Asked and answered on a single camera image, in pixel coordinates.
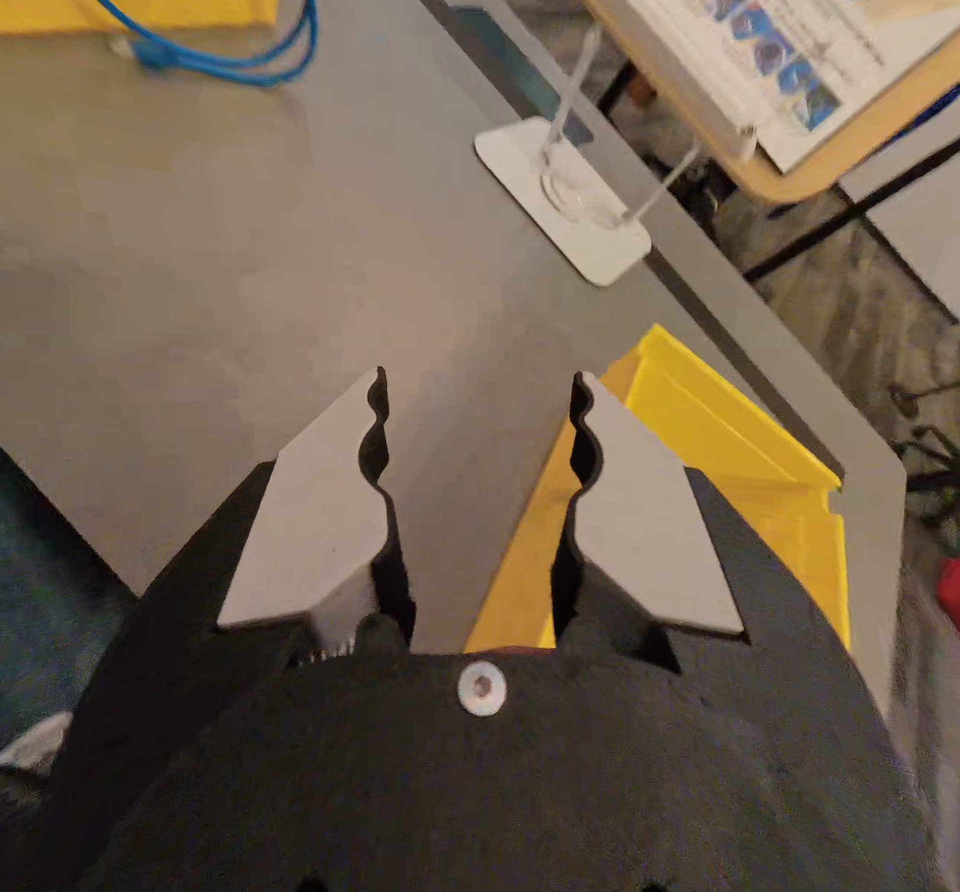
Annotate printed instruction sheet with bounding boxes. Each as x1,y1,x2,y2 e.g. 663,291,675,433
581,0,960,174

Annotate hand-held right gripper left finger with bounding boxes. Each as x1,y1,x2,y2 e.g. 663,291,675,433
217,365,416,649

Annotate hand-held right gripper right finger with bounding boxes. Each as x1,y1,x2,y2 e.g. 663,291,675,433
552,370,746,650

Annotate black metal bar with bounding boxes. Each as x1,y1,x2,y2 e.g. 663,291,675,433
746,149,960,281

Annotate blue ethernet cable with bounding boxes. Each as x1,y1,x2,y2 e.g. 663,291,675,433
48,0,320,89

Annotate red plastic bin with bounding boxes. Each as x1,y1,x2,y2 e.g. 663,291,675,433
936,558,960,630

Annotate instruction sheet on clipboard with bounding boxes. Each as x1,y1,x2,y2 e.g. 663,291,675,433
543,0,960,204

